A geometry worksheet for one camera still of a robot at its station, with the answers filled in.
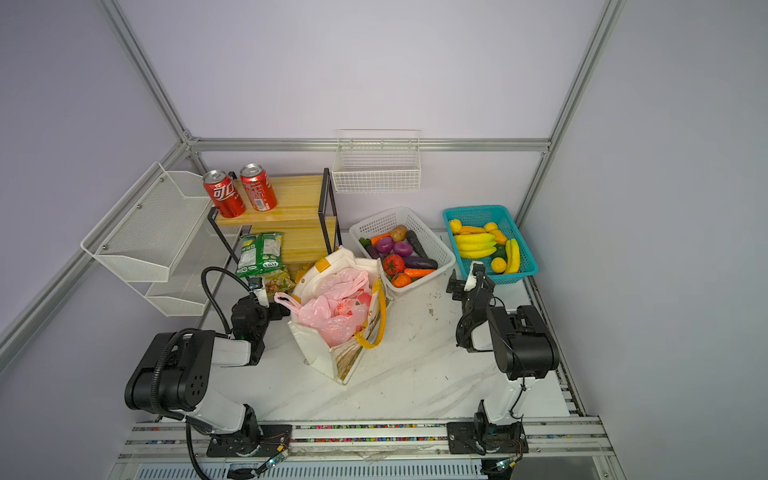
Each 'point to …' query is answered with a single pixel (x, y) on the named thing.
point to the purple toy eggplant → (416, 262)
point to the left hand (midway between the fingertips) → (270, 294)
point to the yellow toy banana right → (513, 256)
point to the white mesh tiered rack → (163, 231)
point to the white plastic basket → (435, 246)
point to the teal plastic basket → (480, 216)
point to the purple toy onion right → (402, 248)
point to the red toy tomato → (393, 264)
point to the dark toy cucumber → (416, 244)
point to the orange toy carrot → (417, 273)
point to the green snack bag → (260, 253)
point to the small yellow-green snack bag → (279, 282)
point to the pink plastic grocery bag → (338, 311)
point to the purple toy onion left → (385, 244)
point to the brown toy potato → (398, 233)
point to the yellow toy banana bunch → (475, 245)
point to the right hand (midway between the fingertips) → (467, 270)
